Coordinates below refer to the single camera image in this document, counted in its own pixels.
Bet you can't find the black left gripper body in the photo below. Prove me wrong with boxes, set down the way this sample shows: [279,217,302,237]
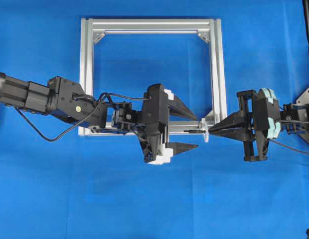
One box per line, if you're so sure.
[138,84,173,165]

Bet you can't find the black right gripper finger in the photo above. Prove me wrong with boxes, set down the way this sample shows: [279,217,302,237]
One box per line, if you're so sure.
[209,129,252,141]
[209,111,252,132]

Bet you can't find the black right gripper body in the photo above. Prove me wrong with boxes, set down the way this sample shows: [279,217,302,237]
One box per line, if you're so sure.
[237,88,281,162]

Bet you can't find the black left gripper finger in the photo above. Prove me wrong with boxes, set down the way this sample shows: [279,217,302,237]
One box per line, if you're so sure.
[168,96,198,120]
[168,142,198,157]

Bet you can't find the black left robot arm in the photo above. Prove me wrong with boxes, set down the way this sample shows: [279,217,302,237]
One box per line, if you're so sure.
[0,72,196,165]

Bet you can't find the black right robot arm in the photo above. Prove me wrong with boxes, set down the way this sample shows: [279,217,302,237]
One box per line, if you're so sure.
[209,88,309,162]

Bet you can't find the blue table mat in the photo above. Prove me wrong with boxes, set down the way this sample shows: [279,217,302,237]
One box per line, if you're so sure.
[0,0,309,239]

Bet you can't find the translucent white string loop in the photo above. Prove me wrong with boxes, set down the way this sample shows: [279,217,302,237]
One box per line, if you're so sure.
[199,118,210,143]

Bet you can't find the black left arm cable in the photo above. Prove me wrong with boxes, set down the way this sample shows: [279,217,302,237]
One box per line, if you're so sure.
[14,93,148,142]

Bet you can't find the aluminium extrusion frame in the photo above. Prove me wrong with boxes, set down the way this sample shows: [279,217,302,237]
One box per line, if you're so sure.
[80,18,227,134]

